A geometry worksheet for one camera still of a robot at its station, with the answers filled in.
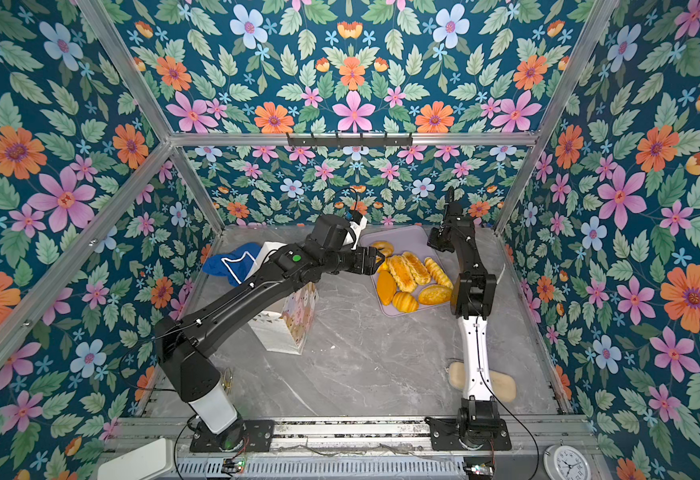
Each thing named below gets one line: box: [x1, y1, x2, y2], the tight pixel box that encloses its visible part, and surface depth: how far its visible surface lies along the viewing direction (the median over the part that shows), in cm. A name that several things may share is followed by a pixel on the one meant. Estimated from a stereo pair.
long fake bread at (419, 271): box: [402, 251, 431, 286], surface depth 103 cm
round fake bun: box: [419, 284, 453, 305], surface depth 97 cm
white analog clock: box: [543, 439, 592, 480], surface depth 68 cm
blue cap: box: [202, 242, 262, 287], surface depth 73 cm
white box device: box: [97, 438, 173, 480], surface depth 68 cm
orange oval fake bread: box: [377, 270, 397, 306], surface depth 98 cm
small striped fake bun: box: [392, 291, 419, 313], surface depth 95 cm
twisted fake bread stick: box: [424, 257, 454, 290], surface depth 101 cm
